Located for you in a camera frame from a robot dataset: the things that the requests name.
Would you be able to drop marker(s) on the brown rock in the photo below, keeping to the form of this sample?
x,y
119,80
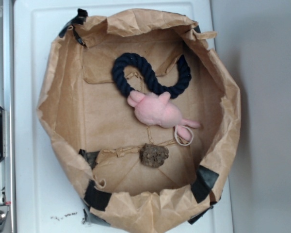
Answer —
x,y
153,156

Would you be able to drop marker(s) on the brown paper bag bin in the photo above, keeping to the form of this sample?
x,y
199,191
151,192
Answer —
x,y
97,138

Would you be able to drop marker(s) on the pink plush bunny toy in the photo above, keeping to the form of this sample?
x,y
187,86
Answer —
x,y
151,109

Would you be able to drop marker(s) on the white plastic tray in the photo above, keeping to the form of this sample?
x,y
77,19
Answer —
x,y
46,202

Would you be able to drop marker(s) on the aluminium frame rail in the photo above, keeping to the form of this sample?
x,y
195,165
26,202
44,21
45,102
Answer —
x,y
7,168

